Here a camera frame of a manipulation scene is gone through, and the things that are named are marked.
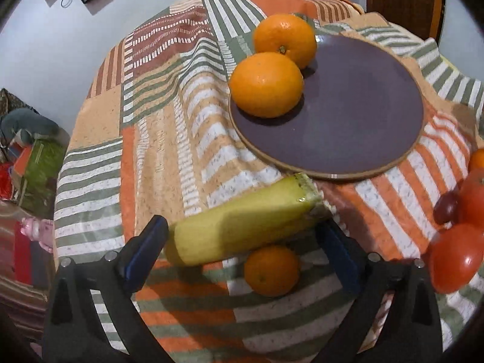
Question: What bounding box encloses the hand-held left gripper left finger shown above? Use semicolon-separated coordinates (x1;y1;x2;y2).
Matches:
41;215;175;363

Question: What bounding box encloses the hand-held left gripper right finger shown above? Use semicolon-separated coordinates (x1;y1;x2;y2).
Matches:
312;217;444;363

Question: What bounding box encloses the small orange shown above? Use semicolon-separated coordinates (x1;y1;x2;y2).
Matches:
244;245;302;297
468;148;484;174

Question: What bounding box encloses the yellow banana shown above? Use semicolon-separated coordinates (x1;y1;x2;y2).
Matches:
164;173;329;266

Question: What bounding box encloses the purple ceramic plate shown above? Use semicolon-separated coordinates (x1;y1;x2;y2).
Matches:
228;32;424;181

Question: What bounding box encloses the large orange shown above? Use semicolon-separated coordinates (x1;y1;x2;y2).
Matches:
253;13;318;70
229;52;305;119

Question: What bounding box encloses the pink plastic bottle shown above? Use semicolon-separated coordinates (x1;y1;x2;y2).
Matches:
21;217;54;254

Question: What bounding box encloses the red tomato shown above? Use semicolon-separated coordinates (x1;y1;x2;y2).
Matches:
428;223;484;294
456;169;484;231

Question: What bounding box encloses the dark red grape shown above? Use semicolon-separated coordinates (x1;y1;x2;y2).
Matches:
433;191;459;225

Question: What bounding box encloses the striped patchwork tablecloth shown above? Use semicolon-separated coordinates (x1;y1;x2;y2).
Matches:
53;0;484;363

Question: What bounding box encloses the pile of colourful clothes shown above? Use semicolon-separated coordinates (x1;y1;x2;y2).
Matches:
0;88;71;220

